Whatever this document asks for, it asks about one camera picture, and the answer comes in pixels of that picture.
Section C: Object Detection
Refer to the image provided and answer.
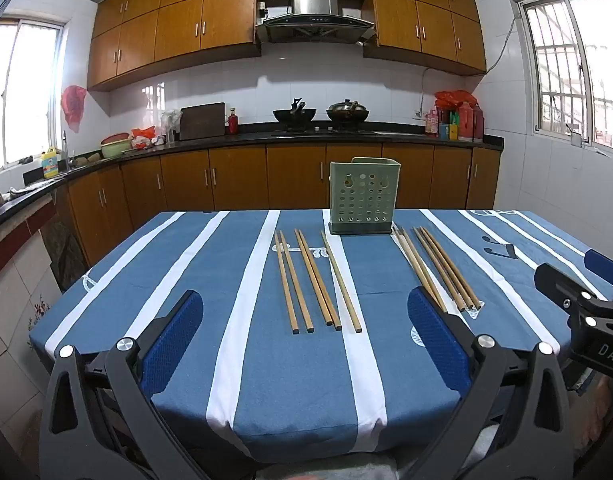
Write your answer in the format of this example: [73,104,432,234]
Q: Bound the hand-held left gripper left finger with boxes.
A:
[39,289,207,480]

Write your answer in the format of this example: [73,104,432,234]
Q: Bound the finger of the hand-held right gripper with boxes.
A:
[534,262,595,321]
[584,249,613,291]

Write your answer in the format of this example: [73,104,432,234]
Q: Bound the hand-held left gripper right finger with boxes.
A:
[407,286,575,480]

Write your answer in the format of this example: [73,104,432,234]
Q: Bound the green perforated utensil holder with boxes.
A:
[329,157,402,236]

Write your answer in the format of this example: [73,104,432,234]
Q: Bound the blue white striped tablecloth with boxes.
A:
[29,208,613,466]

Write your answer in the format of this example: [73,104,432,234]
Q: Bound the wooden base cabinets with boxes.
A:
[54,142,502,268]

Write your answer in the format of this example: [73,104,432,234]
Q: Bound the large red plastic bottle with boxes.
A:
[458,101,475,142]

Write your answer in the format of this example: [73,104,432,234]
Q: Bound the green basin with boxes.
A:
[100,132,133,160]

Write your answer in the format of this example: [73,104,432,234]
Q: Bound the barred glass window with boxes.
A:
[509,0,613,161]

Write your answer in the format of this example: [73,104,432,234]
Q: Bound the black kitchen countertop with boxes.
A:
[0,127,505,238]

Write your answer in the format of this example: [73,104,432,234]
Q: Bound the orange plastic bag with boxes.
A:
[130,126,158,150]

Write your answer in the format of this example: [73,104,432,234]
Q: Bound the red plastic bag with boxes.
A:
[435,90,478,109]
[61,85,88,134]

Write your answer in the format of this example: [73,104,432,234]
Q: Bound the yellow detergent bottle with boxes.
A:
[42,147,60,180]

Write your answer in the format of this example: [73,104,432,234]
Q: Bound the clear plastic bag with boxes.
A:
[159,109,183,144]

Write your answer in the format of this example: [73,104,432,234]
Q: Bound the dark wooden cutting board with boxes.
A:
[179,102,226,141]

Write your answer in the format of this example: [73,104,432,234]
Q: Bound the black gas stove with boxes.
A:
[271,124,377,136]

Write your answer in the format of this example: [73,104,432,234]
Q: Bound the dark pan with lid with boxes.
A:
[327,100,371,122]

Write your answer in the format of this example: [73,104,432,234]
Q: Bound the black wok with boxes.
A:
[272,96,318,124]

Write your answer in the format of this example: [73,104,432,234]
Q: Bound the sliding glass window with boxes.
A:
[0,19,67,171]

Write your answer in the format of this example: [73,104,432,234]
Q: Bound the steel range hood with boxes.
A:
[254,0,377,46]

